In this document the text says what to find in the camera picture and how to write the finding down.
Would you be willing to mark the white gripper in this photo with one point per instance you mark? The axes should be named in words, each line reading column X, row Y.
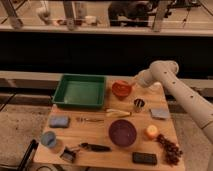
column 139, row 79

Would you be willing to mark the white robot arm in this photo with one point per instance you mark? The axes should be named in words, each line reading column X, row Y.
column 164, row 71

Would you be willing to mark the red bowl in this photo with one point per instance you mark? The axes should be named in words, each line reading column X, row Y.
column 121, row 95

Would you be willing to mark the purple bowl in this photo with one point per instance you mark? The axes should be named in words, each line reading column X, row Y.
column 122, row 133

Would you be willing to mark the small metal cup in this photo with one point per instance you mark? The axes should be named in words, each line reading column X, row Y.
column 138, row 104

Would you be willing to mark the orange fruit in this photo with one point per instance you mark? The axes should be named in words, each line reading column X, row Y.
column 151, row 132

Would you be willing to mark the green plastic tray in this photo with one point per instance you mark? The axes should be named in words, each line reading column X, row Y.
column 80, row 91

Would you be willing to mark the black rectangular remote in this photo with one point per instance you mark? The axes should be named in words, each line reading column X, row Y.
column 144, row 158

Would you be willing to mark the bunch of dark grapes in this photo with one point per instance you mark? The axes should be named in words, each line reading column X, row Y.
column 171, row 150

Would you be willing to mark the blue sponge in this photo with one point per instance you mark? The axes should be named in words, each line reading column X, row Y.
column 59, row 121

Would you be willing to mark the black binder clip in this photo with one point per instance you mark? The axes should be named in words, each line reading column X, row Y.
column 69, row 155

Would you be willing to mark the black chair frame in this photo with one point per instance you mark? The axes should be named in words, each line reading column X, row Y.
column 32, row 146

